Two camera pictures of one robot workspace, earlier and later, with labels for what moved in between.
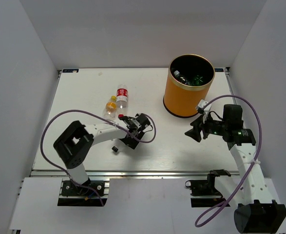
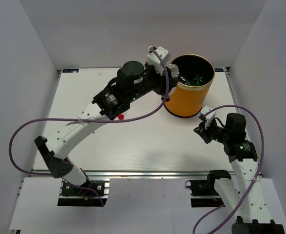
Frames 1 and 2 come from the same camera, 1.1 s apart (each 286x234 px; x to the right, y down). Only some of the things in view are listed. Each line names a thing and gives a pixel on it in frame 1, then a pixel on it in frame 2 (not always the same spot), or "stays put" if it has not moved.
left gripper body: x=131 y=142 → x=154 y=80
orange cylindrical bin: x=190 y=77 stays put
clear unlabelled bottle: x=180 y=77 stays put
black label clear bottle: x=115 y=149 → x=173 y=72
